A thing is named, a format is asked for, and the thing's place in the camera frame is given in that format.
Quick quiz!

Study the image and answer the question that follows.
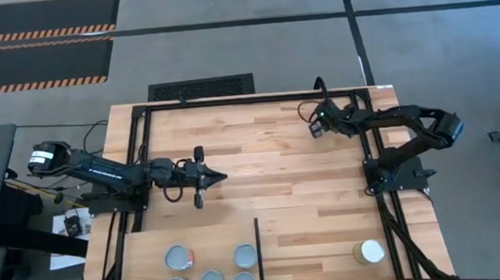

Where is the small black device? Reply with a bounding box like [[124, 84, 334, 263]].
[[62, 213, 85, 238]]

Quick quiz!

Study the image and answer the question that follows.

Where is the black aluminium table frame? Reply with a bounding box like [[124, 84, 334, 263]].
[[65, 81, 458, 280]]

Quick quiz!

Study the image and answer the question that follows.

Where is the black mat with orange stripes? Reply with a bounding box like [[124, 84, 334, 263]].
[[0, 36, 118, 95], [0, 0, 124, 45]]

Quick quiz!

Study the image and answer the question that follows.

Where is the white paper sheet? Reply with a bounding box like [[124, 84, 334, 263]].
[[44, 210, 98, 271]]

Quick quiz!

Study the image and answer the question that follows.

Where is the black curved mount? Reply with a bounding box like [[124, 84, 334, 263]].
[[312, 76, 329, 97]]

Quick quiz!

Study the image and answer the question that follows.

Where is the silver-topped tin can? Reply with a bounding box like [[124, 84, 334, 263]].
[[232, 242, 259, 271]]

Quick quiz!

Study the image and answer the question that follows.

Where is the red and white can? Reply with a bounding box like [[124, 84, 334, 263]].
[[163, 244, 196, 272]]

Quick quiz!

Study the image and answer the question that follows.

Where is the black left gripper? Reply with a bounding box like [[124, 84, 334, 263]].
[[158, 144, 231, 212]]

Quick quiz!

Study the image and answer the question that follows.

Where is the black cable loop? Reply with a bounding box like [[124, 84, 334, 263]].
[[80, 118, 112, 155]]

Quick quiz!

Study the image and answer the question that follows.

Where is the yellow can with white top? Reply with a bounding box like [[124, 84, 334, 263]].
[[351, 238, 386, 267]]

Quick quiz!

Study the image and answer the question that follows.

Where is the black floor grille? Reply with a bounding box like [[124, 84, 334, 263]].
[[145, 72, 257, 104]]

